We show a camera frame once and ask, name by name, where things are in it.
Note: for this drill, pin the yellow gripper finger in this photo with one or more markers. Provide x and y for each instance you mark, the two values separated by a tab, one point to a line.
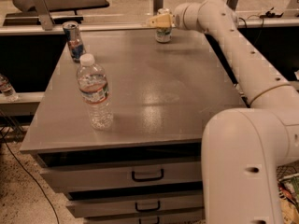
160	21

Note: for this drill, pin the green white 7up can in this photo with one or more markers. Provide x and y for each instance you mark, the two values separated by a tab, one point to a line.
163	35

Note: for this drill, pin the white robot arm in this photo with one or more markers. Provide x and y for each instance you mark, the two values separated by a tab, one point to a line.
243	147

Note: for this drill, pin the blue silver energy drink can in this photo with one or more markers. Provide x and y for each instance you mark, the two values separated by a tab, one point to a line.
74	40

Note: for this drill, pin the clear plastic water bottle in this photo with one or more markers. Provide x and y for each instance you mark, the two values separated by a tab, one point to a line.
93	86

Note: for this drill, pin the black bench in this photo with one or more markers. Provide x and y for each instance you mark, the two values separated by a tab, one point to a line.
27	14

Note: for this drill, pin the grey drawer cabinet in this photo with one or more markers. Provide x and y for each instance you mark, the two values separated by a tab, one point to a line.
162	96

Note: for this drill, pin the small bottle at left edge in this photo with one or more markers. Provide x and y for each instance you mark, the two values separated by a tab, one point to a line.
7	89

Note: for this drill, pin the middle grey drawer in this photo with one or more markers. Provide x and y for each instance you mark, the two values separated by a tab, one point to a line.
141	204

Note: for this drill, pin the grey drawer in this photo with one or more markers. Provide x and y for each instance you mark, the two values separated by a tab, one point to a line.
172	218
96	177
141	204

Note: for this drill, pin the top grey drawer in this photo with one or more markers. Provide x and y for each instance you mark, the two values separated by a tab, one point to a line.
96	177

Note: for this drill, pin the bottom grey drawer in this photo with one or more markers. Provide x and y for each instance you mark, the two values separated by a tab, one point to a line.
172	218

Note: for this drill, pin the yellow snack bag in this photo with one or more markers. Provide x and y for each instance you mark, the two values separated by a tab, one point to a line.
289	212

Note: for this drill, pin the left metal bracket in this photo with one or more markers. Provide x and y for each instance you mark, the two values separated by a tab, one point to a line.
43	15

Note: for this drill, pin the wire basket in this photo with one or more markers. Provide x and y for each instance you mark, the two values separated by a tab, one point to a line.
285	170

